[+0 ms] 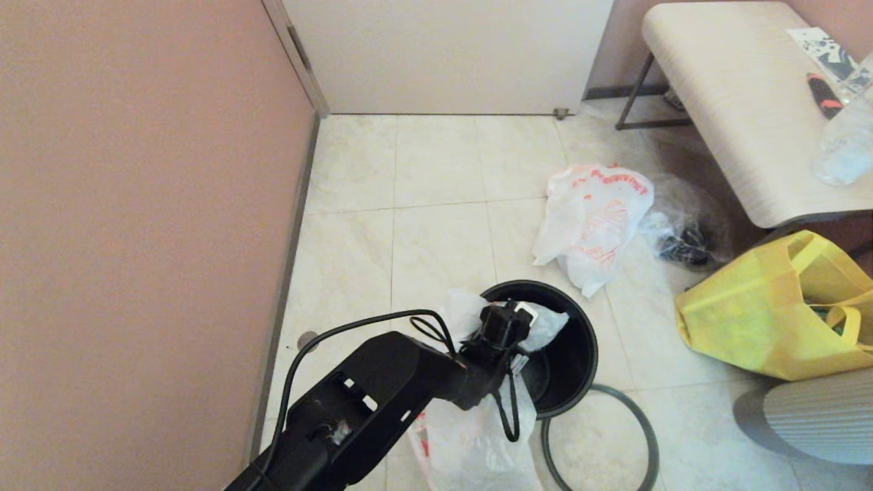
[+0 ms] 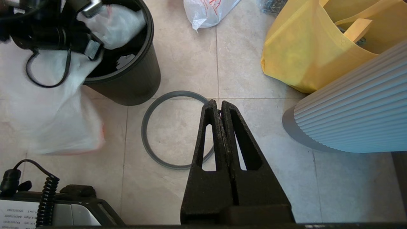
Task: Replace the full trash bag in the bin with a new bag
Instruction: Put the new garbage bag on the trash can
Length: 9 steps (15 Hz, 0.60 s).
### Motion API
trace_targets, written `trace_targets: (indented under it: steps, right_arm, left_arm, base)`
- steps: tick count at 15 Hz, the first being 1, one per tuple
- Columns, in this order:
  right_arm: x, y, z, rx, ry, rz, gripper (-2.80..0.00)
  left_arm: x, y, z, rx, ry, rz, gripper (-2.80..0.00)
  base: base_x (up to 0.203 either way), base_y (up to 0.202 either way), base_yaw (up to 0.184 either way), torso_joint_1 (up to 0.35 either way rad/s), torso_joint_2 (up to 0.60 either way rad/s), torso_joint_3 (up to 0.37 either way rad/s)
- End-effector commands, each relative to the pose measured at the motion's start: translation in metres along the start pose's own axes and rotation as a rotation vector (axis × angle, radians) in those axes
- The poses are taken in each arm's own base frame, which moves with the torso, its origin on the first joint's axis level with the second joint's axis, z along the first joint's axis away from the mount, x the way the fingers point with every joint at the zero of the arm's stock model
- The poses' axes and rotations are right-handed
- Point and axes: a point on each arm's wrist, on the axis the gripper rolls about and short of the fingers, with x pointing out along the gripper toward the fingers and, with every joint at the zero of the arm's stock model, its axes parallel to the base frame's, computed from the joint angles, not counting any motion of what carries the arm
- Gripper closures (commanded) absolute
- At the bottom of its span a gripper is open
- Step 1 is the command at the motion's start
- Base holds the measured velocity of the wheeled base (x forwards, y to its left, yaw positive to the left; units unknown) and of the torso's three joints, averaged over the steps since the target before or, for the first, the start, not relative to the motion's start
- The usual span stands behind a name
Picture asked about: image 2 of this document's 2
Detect black grey robot base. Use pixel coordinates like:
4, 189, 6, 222
0, 184, 126, 227

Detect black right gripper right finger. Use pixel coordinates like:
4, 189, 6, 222
222, 101, 291, 207

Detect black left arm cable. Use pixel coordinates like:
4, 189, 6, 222
25, 48, 72, 89

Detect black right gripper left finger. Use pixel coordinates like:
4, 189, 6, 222
180, 99, 237, 225

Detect black coiled cable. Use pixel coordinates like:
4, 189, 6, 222
0, 159, 61, 227

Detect grey trash can ring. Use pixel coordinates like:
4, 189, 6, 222
141, 91, 220, 170

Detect white red-print trash bag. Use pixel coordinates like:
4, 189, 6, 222
183, 0, 242, 31

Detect yellow fabric tote bag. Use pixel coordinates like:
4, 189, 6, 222
261, 0, 407, 94

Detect clear bag with black items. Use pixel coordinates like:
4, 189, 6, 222
256, 0, 288, 15

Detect black ribbed trash can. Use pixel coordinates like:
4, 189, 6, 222
83, 0, 162, 106

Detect pale ribbed bin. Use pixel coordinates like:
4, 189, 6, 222
282, 40, 407, 153

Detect white plastic bag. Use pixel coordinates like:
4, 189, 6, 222
0, 3, 147, 156

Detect white paper scrap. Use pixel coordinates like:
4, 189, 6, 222
116, 54, 136, 70

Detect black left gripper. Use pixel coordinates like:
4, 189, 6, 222
0, 0, 103, 48

